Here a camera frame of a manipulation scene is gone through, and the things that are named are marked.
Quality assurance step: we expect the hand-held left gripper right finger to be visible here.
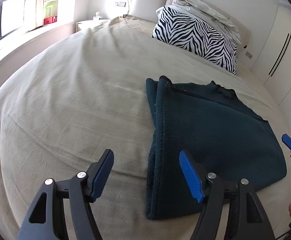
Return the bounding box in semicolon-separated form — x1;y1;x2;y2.
179;150;272;240

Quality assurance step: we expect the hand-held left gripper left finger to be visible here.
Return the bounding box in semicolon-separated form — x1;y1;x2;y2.
17;149;114;240

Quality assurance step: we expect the dark green sweater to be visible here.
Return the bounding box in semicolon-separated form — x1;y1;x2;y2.
145;75;287;220

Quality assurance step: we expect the white wardrobe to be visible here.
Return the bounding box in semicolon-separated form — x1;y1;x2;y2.
251;2;291;130

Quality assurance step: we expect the bed with beige sheet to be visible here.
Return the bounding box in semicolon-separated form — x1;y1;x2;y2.
0;14;291;240

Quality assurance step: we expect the zebra print pillow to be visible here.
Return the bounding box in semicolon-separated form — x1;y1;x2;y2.
152;5;237;75

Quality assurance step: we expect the folded white grey duvet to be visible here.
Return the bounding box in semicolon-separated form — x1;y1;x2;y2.
172;0;241;44

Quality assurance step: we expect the white nightstand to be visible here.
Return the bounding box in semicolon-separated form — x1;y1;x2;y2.
76;19;104;32

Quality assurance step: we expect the beige window ledge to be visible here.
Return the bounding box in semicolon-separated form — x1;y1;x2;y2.
0;21;76;85

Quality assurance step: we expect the red storage box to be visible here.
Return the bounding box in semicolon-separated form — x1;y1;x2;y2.
43;15;58;26

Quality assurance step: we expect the beige padded headboard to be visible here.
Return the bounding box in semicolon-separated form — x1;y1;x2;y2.
125;0;251;49

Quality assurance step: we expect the beige curtain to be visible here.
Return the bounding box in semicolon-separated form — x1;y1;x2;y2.
23;0;48;30

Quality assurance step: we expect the black framed window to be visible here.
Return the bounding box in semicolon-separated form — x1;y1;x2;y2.
0;0;28;53

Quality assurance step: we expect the black cable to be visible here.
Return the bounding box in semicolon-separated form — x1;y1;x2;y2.
276;229;290;240

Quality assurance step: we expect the black wardrobe handle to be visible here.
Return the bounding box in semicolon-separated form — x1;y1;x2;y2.
269;33;290;75
272;34;291;76

